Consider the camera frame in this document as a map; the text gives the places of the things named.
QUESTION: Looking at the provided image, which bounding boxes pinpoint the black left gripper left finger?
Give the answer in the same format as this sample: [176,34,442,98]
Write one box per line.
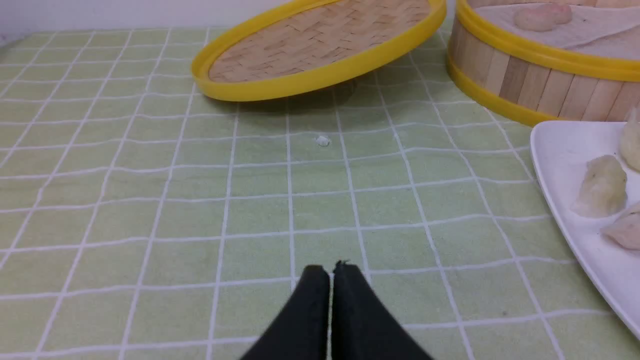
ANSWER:
[241,265,330,360]

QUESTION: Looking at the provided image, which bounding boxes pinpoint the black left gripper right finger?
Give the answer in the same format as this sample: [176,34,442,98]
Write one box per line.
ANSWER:
[331,260,432,360]

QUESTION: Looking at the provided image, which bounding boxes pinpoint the pink shrimp dumpling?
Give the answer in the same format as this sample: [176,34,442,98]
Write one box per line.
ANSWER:
[513,3,573,32]

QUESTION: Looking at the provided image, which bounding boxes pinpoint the white square plate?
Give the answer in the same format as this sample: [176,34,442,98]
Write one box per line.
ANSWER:
[530,120,640,341]

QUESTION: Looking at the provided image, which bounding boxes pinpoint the small white crumb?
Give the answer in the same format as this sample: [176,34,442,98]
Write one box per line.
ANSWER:
[315,135,332,147]

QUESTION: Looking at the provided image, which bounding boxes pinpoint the green checkered tablecloth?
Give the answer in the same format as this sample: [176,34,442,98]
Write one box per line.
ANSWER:
[0,22,639,360]

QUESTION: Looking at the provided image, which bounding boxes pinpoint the pale green dumpling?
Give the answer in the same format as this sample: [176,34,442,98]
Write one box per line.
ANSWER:
[571,154,627,219]

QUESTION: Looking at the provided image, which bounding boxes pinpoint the yellow-rimmed bamboo steamer lid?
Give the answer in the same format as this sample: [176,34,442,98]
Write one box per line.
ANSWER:
[190,0,447,102]

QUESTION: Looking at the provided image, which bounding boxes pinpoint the yellow-rimmed bamboo steamer basket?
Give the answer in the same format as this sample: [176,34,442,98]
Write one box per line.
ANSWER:
[446,0,639,126]

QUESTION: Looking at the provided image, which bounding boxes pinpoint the white mesh steamer liner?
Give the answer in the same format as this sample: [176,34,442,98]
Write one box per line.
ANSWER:
[475,3,640,61]

